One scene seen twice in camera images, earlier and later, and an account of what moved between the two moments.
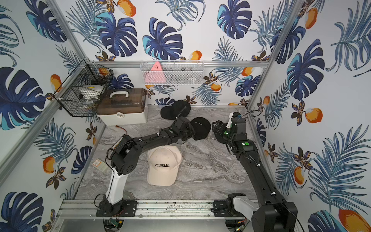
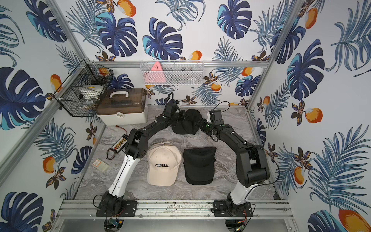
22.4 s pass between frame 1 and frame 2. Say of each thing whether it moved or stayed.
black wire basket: stayed
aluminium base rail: stayed
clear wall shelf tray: stayed
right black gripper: moved
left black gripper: moved
